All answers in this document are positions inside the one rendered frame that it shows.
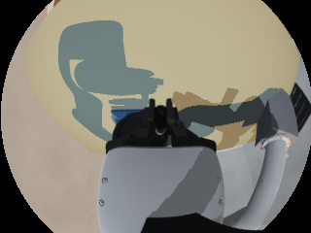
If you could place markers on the blue bench vise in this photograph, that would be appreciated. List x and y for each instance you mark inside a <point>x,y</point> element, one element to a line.
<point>127,120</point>

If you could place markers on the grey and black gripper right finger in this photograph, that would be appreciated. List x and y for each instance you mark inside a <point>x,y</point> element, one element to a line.
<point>177,130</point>

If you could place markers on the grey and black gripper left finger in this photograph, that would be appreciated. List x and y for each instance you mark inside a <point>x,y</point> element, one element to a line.
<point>140,135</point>

